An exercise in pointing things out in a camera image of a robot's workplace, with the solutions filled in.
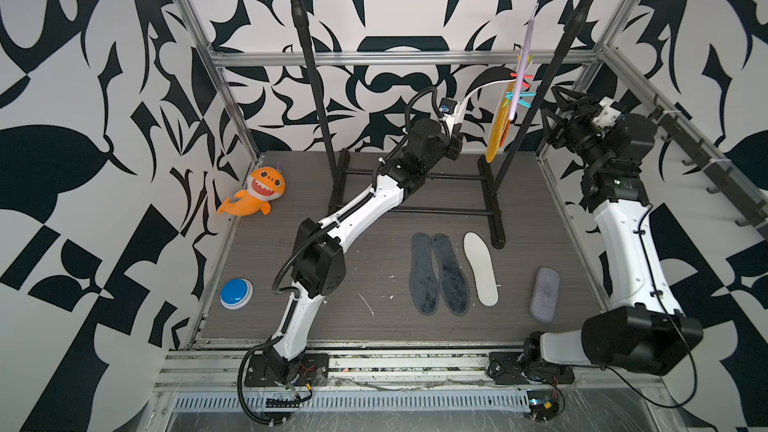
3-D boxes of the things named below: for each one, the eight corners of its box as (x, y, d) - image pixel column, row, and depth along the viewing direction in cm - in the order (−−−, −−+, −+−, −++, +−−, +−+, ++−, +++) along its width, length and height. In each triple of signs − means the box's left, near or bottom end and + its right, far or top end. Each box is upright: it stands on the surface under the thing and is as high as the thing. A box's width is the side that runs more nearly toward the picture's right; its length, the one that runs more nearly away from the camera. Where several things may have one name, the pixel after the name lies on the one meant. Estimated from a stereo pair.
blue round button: (219, 309, 85) (215, 306, 83) (228, 281, 91) (224, 277, 88) (248, 309, 85) (245, 306, 83) (256, 281, 91) (253, 277, 88)
